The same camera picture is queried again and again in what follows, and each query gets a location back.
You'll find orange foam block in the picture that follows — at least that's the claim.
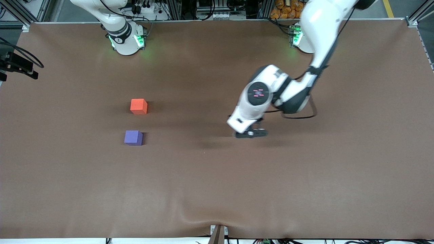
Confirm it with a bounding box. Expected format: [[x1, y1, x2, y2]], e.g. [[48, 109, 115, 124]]
[[130, 99, 148, 115]]

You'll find purple foam block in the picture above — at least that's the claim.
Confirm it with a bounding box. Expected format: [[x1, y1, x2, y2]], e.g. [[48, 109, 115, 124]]
[[124, 130, 143, 146]]

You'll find bag of orange fruits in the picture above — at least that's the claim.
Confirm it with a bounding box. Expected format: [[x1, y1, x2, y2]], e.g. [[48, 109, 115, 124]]
[[270, 0, 305, 19]]

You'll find brown table cover sheet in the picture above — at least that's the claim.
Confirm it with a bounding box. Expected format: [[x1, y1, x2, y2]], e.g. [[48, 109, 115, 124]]
[[0, 20, 434, 239]]

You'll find aluminium frame profile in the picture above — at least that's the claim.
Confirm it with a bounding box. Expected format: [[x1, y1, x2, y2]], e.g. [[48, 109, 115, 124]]
[[258, 0, 275, 19], [7, 0, 51, 32], [405, 0, 434, 71], [166, 0, 182, 21]]

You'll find white socket strip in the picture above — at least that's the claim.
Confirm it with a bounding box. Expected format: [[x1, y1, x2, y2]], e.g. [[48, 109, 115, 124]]
[[197, 12, 246, 20]]

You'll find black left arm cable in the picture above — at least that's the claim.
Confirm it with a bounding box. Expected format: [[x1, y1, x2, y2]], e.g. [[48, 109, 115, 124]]
[[281, 7, 356, 120]]

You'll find white power strip with plugs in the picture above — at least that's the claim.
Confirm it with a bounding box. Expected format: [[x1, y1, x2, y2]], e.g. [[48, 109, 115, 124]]
[[132, 0, 171, 21]]

